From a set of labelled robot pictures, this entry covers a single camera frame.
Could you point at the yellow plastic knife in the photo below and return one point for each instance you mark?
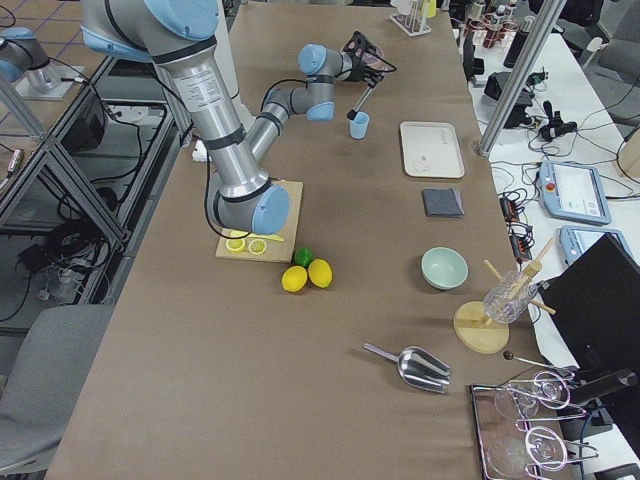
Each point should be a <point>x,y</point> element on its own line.
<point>243,234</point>

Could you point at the green lime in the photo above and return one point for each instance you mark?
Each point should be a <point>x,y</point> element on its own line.
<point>303,256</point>

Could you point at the teach pendant near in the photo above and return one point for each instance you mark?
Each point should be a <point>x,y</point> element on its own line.
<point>576,240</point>

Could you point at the light blue plastic cup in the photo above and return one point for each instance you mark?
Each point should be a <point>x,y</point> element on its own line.
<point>358,125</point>

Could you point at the grey office chair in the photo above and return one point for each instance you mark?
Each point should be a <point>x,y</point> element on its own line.
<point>45,383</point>

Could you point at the pink bowl of ice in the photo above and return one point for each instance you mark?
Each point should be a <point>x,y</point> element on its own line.
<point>364,55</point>

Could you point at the teach pendant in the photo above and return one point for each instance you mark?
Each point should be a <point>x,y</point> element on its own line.
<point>576,240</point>
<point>573,192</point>

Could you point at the wooden glass stand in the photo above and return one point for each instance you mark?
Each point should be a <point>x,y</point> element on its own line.
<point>476,330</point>

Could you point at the lemon slice upper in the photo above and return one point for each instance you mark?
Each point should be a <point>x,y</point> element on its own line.
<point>257,246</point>

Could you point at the lemon slice lower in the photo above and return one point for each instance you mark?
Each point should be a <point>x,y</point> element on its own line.
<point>235,245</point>

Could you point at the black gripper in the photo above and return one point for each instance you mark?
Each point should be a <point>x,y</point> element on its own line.
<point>358,71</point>

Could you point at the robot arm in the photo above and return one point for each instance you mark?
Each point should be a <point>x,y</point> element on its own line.
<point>24,60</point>
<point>179,37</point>

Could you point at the lemon slice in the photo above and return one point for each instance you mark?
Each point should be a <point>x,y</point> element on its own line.
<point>257,246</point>
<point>235,245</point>

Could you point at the steel ice scoop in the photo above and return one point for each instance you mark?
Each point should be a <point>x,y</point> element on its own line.
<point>418,368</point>

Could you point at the aluminium frame post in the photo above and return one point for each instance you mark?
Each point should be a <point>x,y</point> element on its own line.
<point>545,20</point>

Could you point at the copper wire bottle rack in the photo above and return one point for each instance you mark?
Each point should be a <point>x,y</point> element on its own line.
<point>490,23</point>

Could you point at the yellow lemon outer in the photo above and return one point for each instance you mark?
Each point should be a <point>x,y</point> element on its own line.
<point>294,279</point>

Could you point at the clear glass on stand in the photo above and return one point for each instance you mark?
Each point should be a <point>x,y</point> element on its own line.
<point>509,297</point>

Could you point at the black metal glass rack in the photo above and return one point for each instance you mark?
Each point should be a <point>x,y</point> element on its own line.
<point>517,427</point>

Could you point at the mint green bowl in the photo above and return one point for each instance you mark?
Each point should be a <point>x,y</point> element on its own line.
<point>444,268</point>

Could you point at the black bottle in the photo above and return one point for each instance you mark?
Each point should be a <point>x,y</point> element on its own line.
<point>518,42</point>

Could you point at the teach pendant far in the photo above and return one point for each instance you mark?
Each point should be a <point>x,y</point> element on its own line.
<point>573,192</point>

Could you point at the black monitor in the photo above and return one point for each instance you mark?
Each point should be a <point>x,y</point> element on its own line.
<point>596,300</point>

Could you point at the grey folded cloth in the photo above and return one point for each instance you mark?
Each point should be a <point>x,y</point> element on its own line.
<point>442,202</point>

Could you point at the yellow lemon near board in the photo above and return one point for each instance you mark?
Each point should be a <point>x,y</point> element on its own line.
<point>320,273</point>

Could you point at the steel muddler stick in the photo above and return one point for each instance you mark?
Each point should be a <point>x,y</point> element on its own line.
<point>360,103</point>

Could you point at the wooden cutting board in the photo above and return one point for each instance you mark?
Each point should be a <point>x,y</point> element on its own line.
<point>277,251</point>

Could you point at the cream rabbit tray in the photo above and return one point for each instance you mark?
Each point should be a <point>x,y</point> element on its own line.
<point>431,150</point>

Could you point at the white cup rack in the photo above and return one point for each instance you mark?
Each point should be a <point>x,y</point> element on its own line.
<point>411,16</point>

